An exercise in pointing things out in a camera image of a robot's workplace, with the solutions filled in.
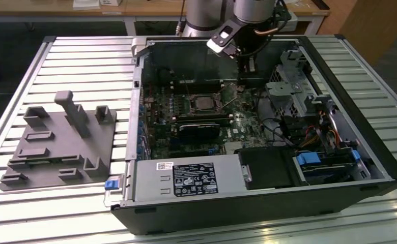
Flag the small silver heatsink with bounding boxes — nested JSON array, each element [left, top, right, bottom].
[[224, 142, 244, 153]]

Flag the orange yellow wire bundle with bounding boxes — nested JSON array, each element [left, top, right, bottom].
[[300, 126, 343, 148]]

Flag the black cable in case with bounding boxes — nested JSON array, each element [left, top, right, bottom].
[[262, 118, 296, 147]]

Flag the metal socket cover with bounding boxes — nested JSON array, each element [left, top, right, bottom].
[[218, 82, 246, 107]]

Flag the black plastic shroud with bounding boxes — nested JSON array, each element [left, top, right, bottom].
[[237, 147, 305, 190]]

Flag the black RAM stick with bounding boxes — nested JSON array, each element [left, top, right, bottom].
[[174, 114, 233, 119]]

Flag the blue case latch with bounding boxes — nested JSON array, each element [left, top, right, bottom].
[[105, 179, 122, 191]]

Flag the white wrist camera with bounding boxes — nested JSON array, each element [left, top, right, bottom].
[[206, 25, 242, 58]]

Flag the wooden cabinet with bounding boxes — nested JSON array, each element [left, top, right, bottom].
[[340, 0, 397, 67]]

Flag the RAM stick with white label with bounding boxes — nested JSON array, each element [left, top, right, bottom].
[[178, 79, 225, 87]]

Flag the black open PC case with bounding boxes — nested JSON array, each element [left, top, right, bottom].
[[110, 35, 397, 236]]

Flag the black camera cable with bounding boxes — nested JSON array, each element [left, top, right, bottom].
[[237, 0, 292, 58]]

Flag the white papers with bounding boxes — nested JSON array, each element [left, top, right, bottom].
[[286, 0, 317, 8]]

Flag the hard disk in blue carrier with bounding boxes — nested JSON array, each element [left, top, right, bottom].
[[293, 151, 361, 185]]

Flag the black CPU socket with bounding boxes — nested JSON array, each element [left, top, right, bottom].
[[185, 93, 225, 115]]

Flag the wooden desk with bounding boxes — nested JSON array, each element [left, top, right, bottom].
[[0, 0, 332, 36]]

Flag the black graphics card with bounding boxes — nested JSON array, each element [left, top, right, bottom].
[[177, 121, 222, 140]]

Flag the green motherboard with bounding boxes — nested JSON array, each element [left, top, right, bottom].
[[141, 67, 270, 161]]

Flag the grey power supply unit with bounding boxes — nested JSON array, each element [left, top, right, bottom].
[[130, 155, 248, 204]]

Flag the grey metal drive cage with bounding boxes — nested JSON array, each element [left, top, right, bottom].
[[265, 49, 332, 117]]

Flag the grey parts rack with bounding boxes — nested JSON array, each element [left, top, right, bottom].
[[0, 90, 118, 192]]

